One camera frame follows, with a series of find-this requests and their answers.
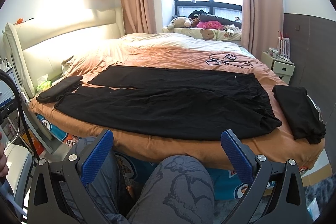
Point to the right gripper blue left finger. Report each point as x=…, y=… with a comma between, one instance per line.
x=46, y=200

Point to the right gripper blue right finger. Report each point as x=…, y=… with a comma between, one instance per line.
x=287, y=202

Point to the black pants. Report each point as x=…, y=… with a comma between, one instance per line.
x=183, y=104

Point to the person's left hand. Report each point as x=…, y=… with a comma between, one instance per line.
x=4, y=169

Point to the orange bed blanket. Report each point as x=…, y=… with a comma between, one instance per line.
x=183, y=52

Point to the folded black garment right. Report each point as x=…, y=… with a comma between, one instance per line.
x=300, y=113

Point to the folded black garment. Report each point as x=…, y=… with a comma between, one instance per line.
x=300, y=113
x=57, y=91

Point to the green tissue pack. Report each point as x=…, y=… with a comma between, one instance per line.
x=44, y=86

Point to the folded black garment left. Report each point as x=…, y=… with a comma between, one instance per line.
x=57, y=91

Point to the white bedside cabinet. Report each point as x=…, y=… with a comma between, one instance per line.
x=283, y=69

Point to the cream padded headboard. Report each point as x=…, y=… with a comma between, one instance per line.
x=37, y=47

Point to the bear print cushion bedding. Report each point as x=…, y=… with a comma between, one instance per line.
x=228, y=35

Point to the pink plush item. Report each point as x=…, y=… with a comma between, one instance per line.
x=213, y=25

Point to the beige plush toy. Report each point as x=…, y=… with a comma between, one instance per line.
x=180, y=22

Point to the white wire rack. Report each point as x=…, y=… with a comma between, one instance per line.
x=283, y=45

